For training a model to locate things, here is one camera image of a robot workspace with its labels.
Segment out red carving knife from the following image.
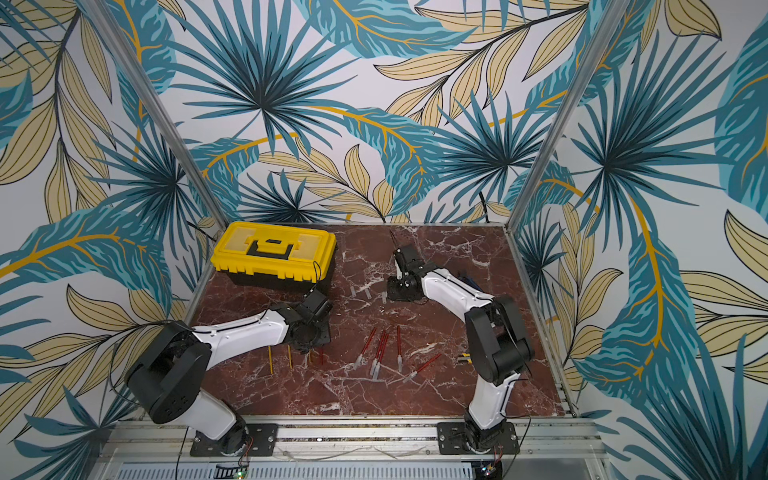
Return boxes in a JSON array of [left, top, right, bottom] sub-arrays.
[[396, 325, 403, 373], [368, 329, 388, 376], [354, 327, 378, 368], [371, 331, 390, 381]]

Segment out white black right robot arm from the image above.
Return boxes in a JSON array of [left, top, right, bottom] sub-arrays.
[[387, 244, 535, 452]]

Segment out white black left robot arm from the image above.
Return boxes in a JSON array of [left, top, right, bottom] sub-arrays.
[[125, 289, 332, 455]]

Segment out red carving knife angled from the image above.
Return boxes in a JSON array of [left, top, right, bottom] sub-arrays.
[[403, 353, 442, 382]]

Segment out yellow black plastic toolbox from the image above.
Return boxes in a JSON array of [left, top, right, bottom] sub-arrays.
[[211, 221, 337, 293]]

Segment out blue handled pliers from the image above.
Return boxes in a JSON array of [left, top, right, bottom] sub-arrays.
[[458, 274, 480, 289]]

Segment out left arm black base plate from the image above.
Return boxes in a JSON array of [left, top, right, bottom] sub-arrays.
[[190, 423, 278, 458]]

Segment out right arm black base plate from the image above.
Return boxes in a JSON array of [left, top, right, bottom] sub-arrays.
[[436, 421, 520, 455]]

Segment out aluminium front frame rail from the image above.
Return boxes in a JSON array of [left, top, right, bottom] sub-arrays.
[[98, 415, 608, 465]]

